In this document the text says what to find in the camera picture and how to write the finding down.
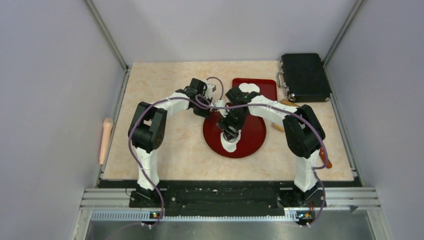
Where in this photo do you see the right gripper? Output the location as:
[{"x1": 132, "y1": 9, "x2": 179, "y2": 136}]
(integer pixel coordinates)
[{"x1": 218, "y1": 107, "x2": 249, "y2": 141}]

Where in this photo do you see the round red tray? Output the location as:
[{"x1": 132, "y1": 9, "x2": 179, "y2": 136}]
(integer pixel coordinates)
[{"x1": 202, "y1": 111, "x2": 267, "y2": 159}]

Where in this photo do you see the wooden roller tool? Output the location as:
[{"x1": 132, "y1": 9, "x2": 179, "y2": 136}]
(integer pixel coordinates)
[{"x1": 272, "y1": 99, "x2": 299, "y2": 133}]

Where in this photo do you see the metal ring cutter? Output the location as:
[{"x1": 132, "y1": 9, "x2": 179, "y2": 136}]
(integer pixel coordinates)
[{"x1": 223, "y1": 131, "x2": 239, "y2": 143}]

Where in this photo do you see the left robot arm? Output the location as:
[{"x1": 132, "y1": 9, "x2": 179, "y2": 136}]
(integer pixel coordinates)
[{"x1": 128, "y1": 78, "x2": 216, "y2": 207}]

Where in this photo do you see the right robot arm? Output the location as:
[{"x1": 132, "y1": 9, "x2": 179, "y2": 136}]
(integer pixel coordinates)
[{"x1": 213, "y1": 86, "x2": 328, "y2": 206}]

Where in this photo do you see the white dough ball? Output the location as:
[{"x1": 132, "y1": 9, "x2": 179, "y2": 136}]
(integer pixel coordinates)
[{"x1": 220, "y1": 130, "x2": 241, "y2": 153}]

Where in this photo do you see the left white wrapper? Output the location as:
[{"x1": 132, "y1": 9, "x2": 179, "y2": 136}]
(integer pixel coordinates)
[{"x1": 238, "y1": 82, "x2": 251, "y2": 93}]

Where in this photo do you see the rectangular red tray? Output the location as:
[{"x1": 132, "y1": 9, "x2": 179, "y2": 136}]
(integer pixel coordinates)
[{"x1": 232, "y1": 78, "x2": 278, "y2": 101}]

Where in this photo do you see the black case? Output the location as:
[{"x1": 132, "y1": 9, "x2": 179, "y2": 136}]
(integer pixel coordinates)
[{"x1": 275, "y1": 53, "x2": 332, "y2": 103}]

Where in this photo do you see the beige wooden rolling pin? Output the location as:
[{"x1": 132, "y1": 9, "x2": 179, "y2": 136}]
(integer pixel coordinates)
[{"x1": 99, "y1": 117, "x2": 114, "y2": 165}]

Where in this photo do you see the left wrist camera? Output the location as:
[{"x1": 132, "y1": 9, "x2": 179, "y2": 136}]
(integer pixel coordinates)
[{"x1": 204, "y1": 83, "x2": 217, "y2": 99}]

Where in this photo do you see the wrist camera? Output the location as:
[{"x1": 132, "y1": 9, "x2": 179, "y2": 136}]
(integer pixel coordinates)
[
  {"x1": 212, "y1": 99, "x2": 228, "y2": 118},
  {"x1": 204, "y1": 83, "x2": 217, "y2": 99}
]

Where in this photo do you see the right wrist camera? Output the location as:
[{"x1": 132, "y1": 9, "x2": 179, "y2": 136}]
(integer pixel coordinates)
[{"x1": 212, "y1": 99, "x2": 228, "y2": 118}]

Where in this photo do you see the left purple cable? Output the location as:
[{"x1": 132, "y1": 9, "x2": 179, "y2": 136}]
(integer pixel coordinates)
[{"x1": 127, "y1": 76, "x2": 225, "y2": 229}]

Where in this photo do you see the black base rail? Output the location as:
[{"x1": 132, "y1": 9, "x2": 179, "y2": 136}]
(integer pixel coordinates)
[{"x1": 97, "y1": 180, "x2": 360, "y2": 219}]

